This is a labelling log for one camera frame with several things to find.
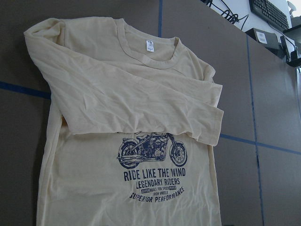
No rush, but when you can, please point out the cream long-sleeve printed shirt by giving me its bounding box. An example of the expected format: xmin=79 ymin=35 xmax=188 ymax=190
xmin=24 ymin=17 xmax=223 ymax=226

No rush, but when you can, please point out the black box with label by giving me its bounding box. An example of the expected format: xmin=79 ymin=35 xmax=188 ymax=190
xmin=245 ymin=28 xmax=285 ymax=58

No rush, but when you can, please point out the black monitor stand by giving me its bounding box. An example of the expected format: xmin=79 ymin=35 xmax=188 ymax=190
xmin=280 ymin=24 xmax=301 ymax=68

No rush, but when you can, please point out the black keyboard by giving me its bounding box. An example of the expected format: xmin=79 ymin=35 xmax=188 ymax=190
xmin=249 ymin=0 xmax=289 ymax=32

